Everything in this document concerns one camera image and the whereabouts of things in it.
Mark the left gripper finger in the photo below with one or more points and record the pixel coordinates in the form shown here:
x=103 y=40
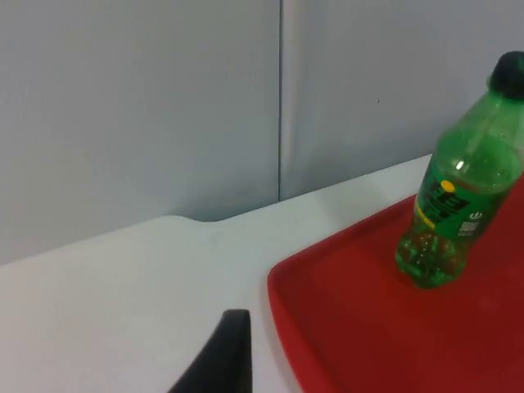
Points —
x=227 y=360

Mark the red tray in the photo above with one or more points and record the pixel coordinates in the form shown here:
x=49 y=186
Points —
x=389 y=311

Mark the green plastic bottle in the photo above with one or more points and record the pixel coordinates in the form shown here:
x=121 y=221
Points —
x=454 y=192

